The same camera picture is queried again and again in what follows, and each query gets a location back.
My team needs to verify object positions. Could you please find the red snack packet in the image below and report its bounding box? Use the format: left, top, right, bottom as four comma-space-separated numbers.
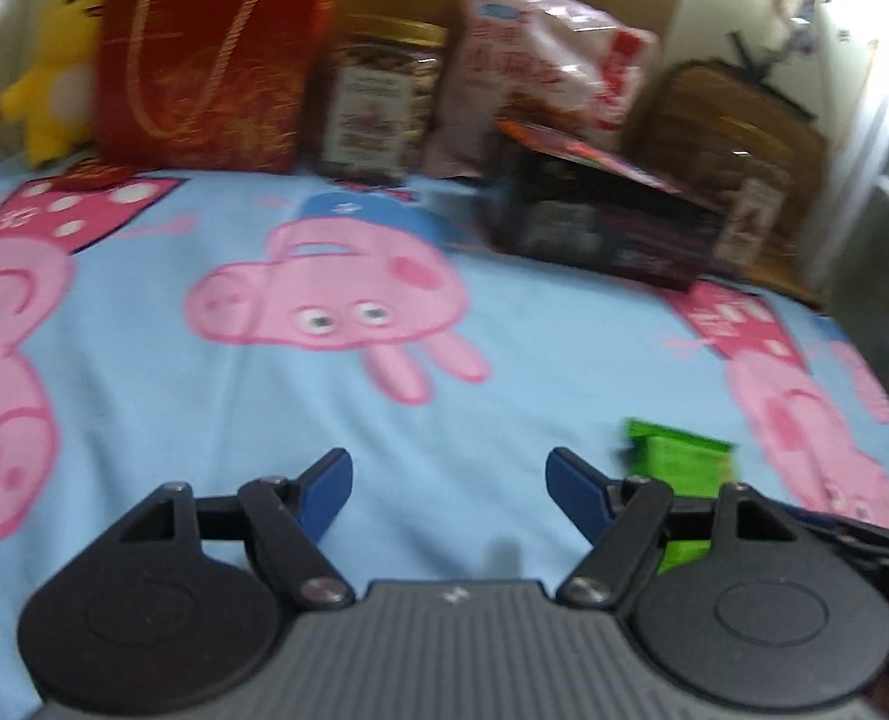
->
498, 118, 686, 192

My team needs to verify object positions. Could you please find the frosted glass door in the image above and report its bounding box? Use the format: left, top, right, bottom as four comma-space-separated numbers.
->
819, 37, 889, 361

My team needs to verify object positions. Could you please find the red envelope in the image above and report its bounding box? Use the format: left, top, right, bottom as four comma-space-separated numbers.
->
61, 157, 134, 192

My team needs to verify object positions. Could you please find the small nut jar gold lid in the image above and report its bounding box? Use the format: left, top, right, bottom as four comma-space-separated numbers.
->
317, 13, 449, 185

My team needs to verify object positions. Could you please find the red gift bag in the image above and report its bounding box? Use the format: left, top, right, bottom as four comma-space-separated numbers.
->
92, 0, 339, 175

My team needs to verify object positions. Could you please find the black cardboard box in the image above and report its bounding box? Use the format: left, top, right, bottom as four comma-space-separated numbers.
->
485, 120, 726, 293

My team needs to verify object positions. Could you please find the green snack packet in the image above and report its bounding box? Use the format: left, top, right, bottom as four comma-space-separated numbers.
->
618, 418, 740, 577

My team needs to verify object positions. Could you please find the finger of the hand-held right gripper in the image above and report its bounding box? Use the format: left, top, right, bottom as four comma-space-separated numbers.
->
785, 506, 889, 567

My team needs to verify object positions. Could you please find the printed cartoon blanket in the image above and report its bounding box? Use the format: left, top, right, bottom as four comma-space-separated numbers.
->
0, 157, 889, 720

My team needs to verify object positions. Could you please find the yellow duck plush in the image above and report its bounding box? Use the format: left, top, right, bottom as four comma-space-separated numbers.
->
0, 0, 127, 170

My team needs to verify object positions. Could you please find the brown wicker basket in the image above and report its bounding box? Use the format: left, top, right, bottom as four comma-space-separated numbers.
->
624, 60, 828, 301

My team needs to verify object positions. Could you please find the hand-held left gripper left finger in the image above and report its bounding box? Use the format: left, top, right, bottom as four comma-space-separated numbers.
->
92, 448, 356, 610

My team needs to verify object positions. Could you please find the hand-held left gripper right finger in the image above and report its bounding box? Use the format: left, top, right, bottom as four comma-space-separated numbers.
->
547, 448, 816, 607

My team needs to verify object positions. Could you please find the pink snack bag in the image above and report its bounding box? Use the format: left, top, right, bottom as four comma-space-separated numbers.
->
422, 0, 663, 181

